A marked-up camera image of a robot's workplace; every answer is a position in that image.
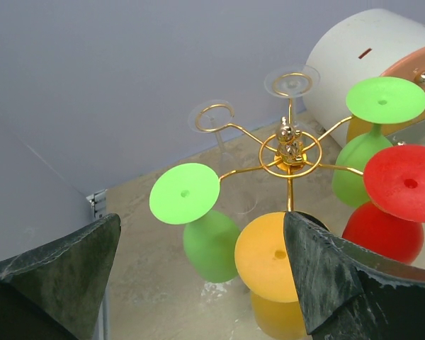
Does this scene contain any orange plastic goblet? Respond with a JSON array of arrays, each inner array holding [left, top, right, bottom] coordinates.
[[234, 212, 307, 339]]

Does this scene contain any red plastic goblet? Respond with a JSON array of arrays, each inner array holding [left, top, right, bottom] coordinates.
[[342, 144, 425, 264]]

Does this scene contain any green plastic goblet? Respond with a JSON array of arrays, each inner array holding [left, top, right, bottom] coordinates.
[[149, 163, 240, 283], [331, 76, 425, 208]]

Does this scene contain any clear wine glass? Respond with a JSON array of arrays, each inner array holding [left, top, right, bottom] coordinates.
[[188, 100, 257, 217], [264, 63, 320, 133]]

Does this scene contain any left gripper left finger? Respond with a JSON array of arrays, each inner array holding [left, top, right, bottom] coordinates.
[[0, 213, 121, 339]]

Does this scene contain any pastel mini drawer chest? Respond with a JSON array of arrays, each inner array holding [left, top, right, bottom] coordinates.
[[304, 8, 425, 144]]

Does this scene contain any gold wine glass rack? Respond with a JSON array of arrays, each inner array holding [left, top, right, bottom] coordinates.
[[195, 72, 366, 215]]

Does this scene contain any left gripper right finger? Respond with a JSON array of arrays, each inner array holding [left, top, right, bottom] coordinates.
[[284, 212, 425, 339]]

